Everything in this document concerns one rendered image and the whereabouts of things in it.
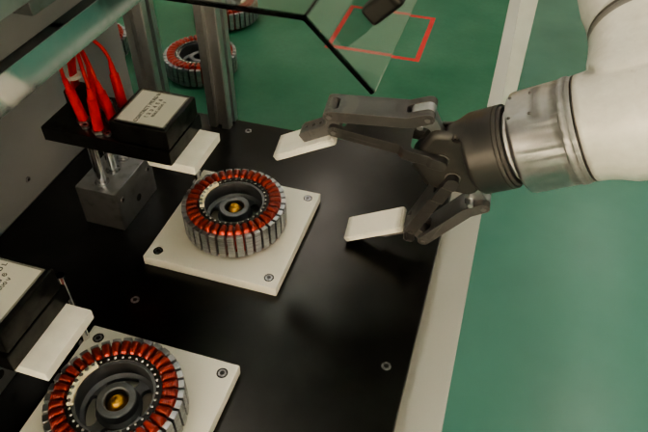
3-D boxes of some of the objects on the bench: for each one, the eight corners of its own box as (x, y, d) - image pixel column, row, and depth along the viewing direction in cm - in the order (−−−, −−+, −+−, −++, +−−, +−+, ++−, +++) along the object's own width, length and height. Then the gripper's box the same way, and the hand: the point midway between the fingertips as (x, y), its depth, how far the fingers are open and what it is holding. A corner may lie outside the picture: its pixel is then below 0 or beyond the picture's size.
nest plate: (320, 201, 76) (320, 193, 75) (276, 296, 65) (275, 288, 64) (204, 176, 79) (203, 169, 78) (144, 263, 68) (142, 256, 68)
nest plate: (241, 372, 59) (239, 364, 58) (162, 541, 48) (159, 534, 47) (96, 332, 62) (94, 324, 61) (-7, 481, 51) (-12, 473, 50)
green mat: (513, -20, 127) (514, -21, 127) (473, 167, 84) (473, 166, 84) (99, -70, 148) (98, -71, 148) (-105, 58, 105) (-106, 57, 105)
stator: (301, 201, 74) (300, 176, 71) (263, 271, 66) (261, 246, 64) (212, 181, 77) (208, 157, 74) (167, 246, 69) (161, 222, 66)
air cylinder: (157, 188, 77) (149, 152, 74) (125, 230, 72) (115, 194, 68) (121, 180, 79) (111, 145, 75) (86, 221, 73) (73, 185, 70)
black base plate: (456, 174, 83) (459, 160, 81) (291, 854, 37) (290, 852, 36) (133, 112, 93) (130, 98, 92) (-306, 583, 48) (-326, 573, 46)
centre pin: (139, 409, 55) (132, 391, 53) (126, 429, 53) (120, 413, 51) (119, 403, 55) (111, 386, 53) (106, 423, 54) (98, 406, 52)
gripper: (560, 199, 65) (377, 231, 77) (463, 5, 51) (256, 81, 62) (561, 260, 60) (365, 285, 72) (454, 66, 46) (231, 136, 58)
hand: (324, 189), depth 66 cm, fingers open, 13 cm apart
